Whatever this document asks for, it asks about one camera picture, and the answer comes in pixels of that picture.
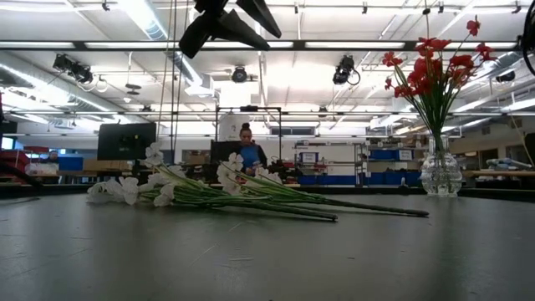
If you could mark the black ceiling camera unit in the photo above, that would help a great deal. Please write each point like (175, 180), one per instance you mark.
(239, 75)
(73, 69)
(344, 69)

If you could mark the white sign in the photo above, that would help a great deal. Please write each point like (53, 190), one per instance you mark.
(308, 157)

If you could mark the small black background robot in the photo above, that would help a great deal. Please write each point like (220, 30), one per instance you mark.
(284, 169)

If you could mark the person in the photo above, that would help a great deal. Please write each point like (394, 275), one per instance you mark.
(52, 156)
(251, 156)

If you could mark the black overhead frame bar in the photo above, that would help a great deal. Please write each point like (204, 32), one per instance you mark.
(301, 45)

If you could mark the black metal stand frame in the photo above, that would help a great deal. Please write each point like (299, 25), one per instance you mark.
(248, 108)

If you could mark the white cylinder tank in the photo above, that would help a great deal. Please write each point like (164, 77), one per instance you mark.
(230, 127)

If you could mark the black monitor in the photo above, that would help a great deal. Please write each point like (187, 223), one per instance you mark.
(125, 142)

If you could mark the red flower thick green stem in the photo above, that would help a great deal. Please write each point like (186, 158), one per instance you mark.
(422, 71)

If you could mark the clear glass vase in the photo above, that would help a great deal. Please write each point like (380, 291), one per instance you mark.
(441, 175)

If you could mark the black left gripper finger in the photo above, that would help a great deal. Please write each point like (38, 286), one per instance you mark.
(261, 14)
(242, 33)

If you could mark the blue storage bin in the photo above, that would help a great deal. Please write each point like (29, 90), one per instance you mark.
(70, 164)

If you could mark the blue shelf bins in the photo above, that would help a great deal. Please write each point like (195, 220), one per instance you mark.
(388, 155)

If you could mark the wooden side table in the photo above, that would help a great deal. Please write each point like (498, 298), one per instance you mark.
(501, 172)

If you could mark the black horizontal ceiling rail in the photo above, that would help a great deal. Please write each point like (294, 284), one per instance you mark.
(334, 113)

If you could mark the pale bundle on side table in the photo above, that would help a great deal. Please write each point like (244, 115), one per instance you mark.
(507, 163)

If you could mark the row of blue crates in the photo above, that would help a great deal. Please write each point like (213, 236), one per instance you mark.
(359, 180)

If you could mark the brown cardboard box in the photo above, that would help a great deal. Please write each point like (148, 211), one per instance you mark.
(104, 165)

